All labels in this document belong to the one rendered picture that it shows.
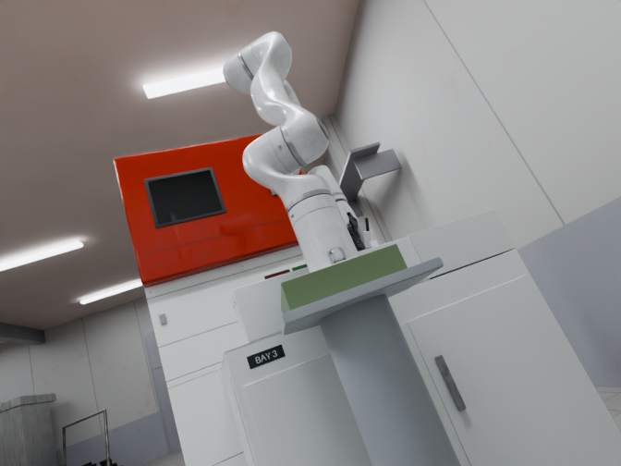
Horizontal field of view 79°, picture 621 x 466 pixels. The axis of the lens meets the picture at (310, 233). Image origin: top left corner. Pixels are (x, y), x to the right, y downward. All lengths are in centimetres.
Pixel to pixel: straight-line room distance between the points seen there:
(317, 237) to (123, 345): 947
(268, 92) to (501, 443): 110
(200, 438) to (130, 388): 850
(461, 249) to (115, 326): 953
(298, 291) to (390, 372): 23
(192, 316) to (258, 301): 66
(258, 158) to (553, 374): 102
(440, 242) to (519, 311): 31
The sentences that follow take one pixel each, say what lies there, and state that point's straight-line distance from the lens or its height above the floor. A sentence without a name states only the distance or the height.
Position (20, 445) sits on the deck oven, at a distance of 939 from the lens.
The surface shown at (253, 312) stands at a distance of 98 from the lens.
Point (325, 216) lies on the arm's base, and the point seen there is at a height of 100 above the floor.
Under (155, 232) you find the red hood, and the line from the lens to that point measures 168.
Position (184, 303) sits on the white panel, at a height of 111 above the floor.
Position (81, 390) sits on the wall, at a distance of 1044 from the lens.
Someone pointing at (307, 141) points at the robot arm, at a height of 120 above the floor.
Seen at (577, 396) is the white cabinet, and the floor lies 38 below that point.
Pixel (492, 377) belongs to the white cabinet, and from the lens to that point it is 120.
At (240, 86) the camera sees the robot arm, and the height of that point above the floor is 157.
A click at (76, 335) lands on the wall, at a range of 1063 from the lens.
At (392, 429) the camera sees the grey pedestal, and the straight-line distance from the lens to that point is 79.
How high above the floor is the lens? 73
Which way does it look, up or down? 17 degrees up
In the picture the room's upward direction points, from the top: 22 degrees counter-clockwise
